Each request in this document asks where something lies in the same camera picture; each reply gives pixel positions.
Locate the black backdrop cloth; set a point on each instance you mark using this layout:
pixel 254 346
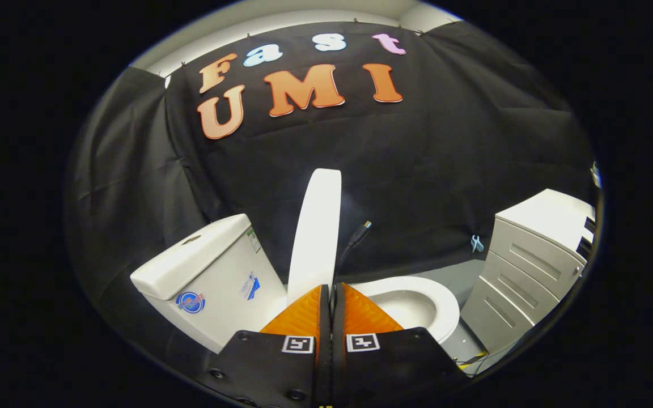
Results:
pixel 417 170

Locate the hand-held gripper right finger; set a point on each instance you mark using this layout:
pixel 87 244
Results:
pixel 339 351

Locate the light blue clip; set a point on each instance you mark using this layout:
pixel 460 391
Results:
pixel 476 243

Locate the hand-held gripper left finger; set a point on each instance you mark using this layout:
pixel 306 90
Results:
pixel 323 340

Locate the white ceramic toilet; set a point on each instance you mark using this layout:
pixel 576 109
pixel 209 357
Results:
pixel 219 283

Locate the white toilet lid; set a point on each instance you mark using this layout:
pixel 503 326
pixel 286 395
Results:
pixel 316 238

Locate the yellow black floor tape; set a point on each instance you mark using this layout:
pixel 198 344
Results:
pixel 474 360

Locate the white drawer cabinet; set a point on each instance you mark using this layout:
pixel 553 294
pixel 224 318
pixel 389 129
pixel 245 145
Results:
pixel 530 260

